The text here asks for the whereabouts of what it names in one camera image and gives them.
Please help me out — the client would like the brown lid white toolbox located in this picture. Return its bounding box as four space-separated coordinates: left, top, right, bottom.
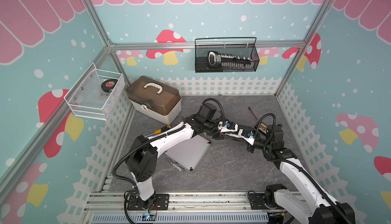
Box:
126 76 181 125

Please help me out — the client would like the white wire wall basket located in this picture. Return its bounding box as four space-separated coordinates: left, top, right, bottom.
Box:
64 64 125 120

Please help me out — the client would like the silver poker set case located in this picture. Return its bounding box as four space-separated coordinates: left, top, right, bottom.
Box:
165 135 211 174

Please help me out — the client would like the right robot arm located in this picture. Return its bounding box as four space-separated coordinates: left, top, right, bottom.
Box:
254 113 355 224

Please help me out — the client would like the black tape roll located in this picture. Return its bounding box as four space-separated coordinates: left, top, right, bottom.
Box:
101 78 119 93

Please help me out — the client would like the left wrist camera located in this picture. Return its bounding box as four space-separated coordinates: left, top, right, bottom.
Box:
221 121 238 132

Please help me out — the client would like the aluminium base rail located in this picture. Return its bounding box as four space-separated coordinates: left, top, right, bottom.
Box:
79 189 316 224

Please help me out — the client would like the black wire wall basket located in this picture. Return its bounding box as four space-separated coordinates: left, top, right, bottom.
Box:
194 37 260 73

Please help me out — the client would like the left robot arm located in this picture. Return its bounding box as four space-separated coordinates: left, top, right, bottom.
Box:
112 98 226 205

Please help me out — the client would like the yellow handled screwdriver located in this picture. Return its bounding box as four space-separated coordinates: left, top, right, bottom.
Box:
154 125 171 135

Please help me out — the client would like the socket bit set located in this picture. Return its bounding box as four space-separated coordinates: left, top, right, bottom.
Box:
207 51 254 71

